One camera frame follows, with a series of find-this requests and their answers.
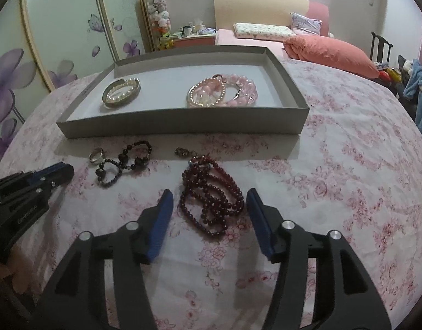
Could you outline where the large pink bead bracelet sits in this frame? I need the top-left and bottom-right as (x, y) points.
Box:
(214, 73), (258, 107)

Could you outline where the white patterned pillow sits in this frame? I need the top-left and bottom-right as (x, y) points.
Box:
(233, 22), (297, 40)

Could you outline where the pink pearl bracelet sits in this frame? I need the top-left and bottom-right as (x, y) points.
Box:
(187, 78), (228, 108)

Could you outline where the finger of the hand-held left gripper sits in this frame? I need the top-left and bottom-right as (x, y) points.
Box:
(0, 164), (75, 211)
(0, 162), (66, 193)

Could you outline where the red yellow cloth pile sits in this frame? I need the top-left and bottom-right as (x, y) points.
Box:
(378, 62), (404, 85)

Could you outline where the hanging plush toy column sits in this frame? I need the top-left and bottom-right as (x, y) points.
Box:
(147, 0), (173, 51)

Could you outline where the grey cardboard tray box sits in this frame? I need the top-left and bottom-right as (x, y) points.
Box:
(55, 45), (311, 140)

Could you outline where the silver bangle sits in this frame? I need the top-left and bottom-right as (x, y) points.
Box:
(102, 78), (141, 109)

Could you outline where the person's left hand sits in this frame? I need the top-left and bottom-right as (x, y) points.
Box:
(0, 261), (29, 296)

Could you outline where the dark red bead bracelet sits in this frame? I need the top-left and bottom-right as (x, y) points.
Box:
(178, 156), (246, 238)

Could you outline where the blue fleece robe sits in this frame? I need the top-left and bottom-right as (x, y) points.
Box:
(403, 58), (422, 138)

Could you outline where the pink floral tablecloth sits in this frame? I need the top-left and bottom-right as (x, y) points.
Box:
(0, 53), (422, 330)

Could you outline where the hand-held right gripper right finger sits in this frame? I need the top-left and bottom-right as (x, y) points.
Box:
(246, 188), (392, 330)

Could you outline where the bed with pink sheet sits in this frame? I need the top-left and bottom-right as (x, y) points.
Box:
(215, 29), (287, 47)

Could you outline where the sliding door flower wardrobe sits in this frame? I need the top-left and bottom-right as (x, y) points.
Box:
(0, 0), (156, 166)

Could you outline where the purple floral pillow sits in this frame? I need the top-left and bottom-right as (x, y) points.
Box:
(290, 13), (323, 36)

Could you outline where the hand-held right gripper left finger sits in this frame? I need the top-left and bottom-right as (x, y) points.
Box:
(30, 189), (175, 330)

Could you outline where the beige and pink headboard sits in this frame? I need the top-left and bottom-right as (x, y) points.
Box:
(214, 0), (330, 38)

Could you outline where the white pearl bracelet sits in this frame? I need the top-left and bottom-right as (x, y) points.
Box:
(106, 80), (140, 107)

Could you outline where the folded pink quilt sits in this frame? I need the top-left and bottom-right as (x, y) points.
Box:
(283, 35), (381, 79)

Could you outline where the orange nightstand with items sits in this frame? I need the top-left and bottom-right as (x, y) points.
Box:
(173, 34), (216, 49)

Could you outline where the dark wooden chair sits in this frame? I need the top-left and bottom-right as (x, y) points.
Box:
(370, 32), (394, 64)

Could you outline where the black bead bracelet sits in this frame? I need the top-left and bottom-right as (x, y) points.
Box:
(96, 140), (153, 189)

